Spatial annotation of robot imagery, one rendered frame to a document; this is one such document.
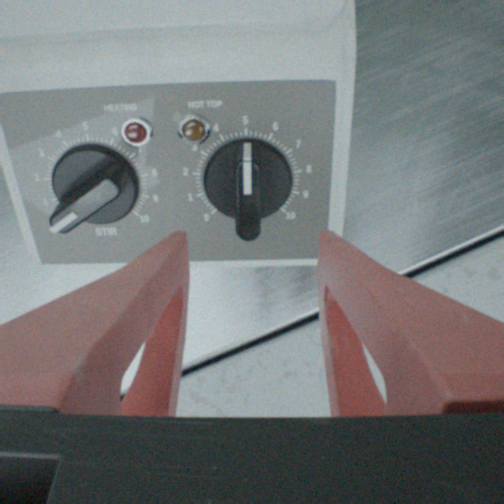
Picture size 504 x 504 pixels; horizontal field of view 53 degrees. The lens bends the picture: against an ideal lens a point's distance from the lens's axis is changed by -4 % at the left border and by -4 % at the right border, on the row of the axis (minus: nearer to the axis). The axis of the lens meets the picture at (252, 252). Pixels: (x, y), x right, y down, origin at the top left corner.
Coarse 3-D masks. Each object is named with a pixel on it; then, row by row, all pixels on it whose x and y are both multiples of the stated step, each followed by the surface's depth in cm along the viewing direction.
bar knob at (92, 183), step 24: (96, 144) 18; (72, 168) 18; (96, 168) 18; (120, 168) 18; (72, 192) 18; (96, 192) 17; (120, 192) 17; (72, 216) 18; (96, 216) 19; (120, 216) 19
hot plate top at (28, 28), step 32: (0, 0) 15; (32, 0) 15; (64, 0) 15; (96, 0) 15; (128, 0) 15; (160, 0) 15; (192, 0) 15; (224, 0) 15; (256, 0) 15; (288, 0) 15; (320, 0) 15; (0, 32) 15; (32, 32) 15; (64, 32) 15; (96, 32) 15; (128, 32) 15; (160, 32) 15; (192, 32) 15; (224, 32) 15
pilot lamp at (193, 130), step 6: (192, 120) 18; (198, 120) 18; (186, 126) 18; (192, 126) 18; (198, 126) 18; (204, 126) 18; (186, 132) 18; (192, 132) 18; (198, 132) 18; (204, 132) 18; (186, 138) 18; (192, 138) 18; (198, 138) 18
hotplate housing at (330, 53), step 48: (0, 48) 17; (48, 48) 17; (96, 48) 17; (144, 48) 17; (192, 48) 17; (240, 48) 17; (288, 48) 17; (336, 48) 17; (336, 96) 17; (0, 144) 19; (336, 144) 18; (336, 192) 20
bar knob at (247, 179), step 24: (240, 144) 18; (264, 144) 18; (216, 168) 18; (240, 168) 17; (264, 168) 18; (288, 168) 18; (216, 192) 19; (240, 192) 17; (264, 192) 19; (288, 192) 19; (240, 216) 18; (264, 216) 20
